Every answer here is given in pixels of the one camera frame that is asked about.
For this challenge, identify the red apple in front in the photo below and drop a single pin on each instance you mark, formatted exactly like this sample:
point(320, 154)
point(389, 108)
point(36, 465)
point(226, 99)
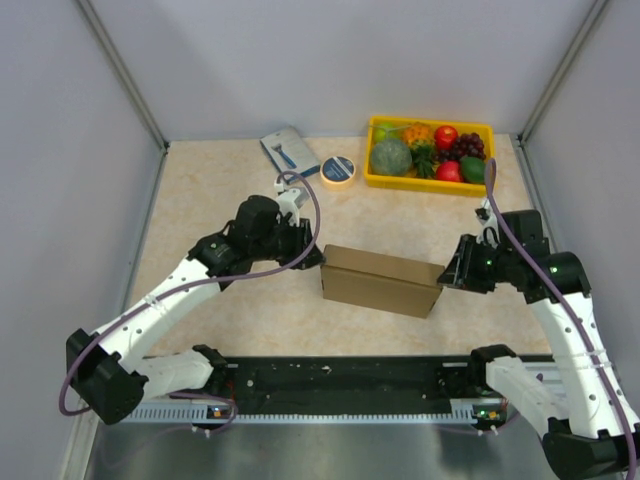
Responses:
point(449, 171)

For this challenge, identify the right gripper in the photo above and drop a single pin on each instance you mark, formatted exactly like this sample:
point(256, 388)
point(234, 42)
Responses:
point(459, 271)

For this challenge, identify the green avocado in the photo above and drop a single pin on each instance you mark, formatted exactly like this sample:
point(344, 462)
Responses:
point(472, 169)

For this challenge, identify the red apple at back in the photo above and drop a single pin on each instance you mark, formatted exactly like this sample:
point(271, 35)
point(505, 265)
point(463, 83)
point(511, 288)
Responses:
point(445, 137)

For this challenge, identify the razor package box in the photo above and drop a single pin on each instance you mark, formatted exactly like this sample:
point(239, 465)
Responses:
point(287, 151)

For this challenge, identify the aluminium frame post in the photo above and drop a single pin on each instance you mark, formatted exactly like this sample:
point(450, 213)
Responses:
point(121, 72)
point(594, 17)

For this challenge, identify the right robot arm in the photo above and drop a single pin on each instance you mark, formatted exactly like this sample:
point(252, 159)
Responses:
point(591, 430)

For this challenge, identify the left aluminium frame post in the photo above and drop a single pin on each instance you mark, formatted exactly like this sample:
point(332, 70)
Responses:
point(121, 72)

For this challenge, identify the right aluminium frame post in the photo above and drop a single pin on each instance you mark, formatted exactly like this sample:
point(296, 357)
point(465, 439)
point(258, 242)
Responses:
point(594, 17)

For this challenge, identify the orange pineapple with leaves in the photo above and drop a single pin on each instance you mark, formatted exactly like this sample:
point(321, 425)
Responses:
point(419, 139)

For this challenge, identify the dark purple grape bunch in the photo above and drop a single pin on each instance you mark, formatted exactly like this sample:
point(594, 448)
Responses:
point(465, 145)

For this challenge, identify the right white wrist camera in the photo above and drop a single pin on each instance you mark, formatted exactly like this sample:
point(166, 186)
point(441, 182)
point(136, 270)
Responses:
point(489, 234)

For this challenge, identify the red apple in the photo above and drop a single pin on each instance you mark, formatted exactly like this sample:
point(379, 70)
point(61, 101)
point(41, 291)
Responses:
point(445, 137)
point(449, 171)

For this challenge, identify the green netted melon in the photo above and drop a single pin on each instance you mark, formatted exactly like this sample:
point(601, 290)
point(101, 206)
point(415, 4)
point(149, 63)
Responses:
point(391, 157)

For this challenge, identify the brown cardboard box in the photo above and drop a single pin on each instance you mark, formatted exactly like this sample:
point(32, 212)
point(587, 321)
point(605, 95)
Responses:
point(381, 282)

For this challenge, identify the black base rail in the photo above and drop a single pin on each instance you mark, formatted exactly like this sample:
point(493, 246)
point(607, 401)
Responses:
point(337, 390)

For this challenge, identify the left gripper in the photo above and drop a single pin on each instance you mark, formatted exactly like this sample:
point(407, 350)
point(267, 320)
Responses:
point(303, 239)

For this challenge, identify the yellow plastic tray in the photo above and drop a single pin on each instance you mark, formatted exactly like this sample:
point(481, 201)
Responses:
point(410, 181)

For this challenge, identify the green apple with stem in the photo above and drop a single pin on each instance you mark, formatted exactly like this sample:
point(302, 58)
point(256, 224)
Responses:
point(384, 131)

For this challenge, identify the yellow tape roll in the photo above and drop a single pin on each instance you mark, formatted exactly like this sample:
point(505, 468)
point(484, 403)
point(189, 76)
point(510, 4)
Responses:
point(338, 173)

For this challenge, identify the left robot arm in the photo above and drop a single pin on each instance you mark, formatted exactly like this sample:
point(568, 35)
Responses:
point(110, 368)

